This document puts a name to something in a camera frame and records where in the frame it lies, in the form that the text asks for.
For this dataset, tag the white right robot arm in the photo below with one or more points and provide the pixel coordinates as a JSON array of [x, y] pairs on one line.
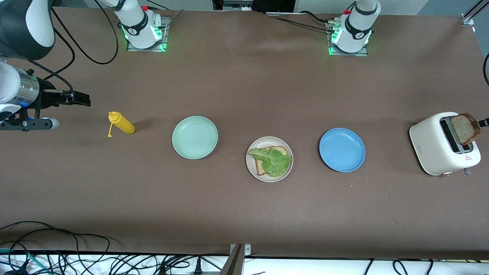
[[137, 26]]

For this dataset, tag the green plate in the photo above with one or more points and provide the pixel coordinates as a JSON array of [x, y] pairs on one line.
[[195, 137]]

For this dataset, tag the brown table cover sheet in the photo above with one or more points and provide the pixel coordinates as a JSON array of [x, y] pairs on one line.
[[244, 214]]

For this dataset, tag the blue plate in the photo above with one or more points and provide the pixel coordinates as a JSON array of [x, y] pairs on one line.
[[342, 149]]

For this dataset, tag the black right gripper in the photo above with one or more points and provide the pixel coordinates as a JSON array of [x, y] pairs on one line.
[[48, 96]]

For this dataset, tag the white toaster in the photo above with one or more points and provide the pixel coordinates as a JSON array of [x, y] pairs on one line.
[[431, 149]]

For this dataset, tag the black power plug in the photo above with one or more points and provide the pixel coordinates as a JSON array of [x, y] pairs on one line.
[[198, 269]]

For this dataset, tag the grey metal post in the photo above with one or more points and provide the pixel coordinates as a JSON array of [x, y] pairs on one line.
[[233, 263]]

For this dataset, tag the yellow squeeze bottle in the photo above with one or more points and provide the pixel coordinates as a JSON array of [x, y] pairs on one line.
[[124, 124]]

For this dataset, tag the aluminium frame corner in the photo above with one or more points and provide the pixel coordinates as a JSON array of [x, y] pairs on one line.
[[467, 20]]

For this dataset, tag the aluminium corner bracket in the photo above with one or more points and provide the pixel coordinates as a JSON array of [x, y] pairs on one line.
[[247, 250]]

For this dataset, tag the green lettuce leaf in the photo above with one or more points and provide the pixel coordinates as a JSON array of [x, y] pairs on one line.
[[275, 162]]

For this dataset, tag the beige plate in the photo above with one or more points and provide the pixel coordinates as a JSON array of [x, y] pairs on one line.
[[267, 178]]

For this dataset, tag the brown bread slice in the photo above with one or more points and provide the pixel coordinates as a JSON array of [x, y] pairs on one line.
[[261, 166], [464, 130]]

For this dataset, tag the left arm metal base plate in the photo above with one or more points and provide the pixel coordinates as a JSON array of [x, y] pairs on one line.
[[363, 54]]

